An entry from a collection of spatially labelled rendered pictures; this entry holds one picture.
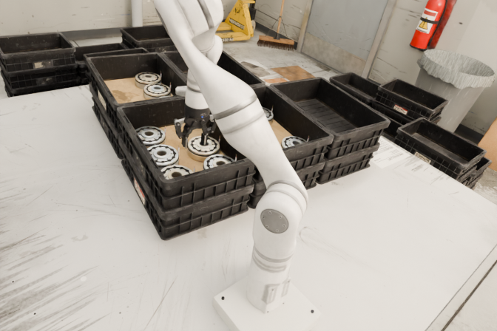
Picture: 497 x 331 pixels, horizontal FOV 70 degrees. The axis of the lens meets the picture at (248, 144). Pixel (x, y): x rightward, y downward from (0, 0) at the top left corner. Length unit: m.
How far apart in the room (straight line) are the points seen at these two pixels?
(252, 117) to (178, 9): 0.22
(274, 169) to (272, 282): 0.26
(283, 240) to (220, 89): 0.32
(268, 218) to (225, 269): 0.35
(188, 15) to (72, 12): 3.72
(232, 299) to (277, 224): 0.29
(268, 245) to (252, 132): 0.25
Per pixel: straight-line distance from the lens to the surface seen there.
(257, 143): 0.67
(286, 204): 0.69
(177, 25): 0.64
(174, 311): 0.96
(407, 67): 4.02
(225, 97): 0.64
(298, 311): 0.95
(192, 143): 1.16
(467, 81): 3.22
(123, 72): 1.61
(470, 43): 3.78
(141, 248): 1.07
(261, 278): 0.84
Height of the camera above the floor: 1.53
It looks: 34 degrees down
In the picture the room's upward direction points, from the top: 11 degrees clockwise
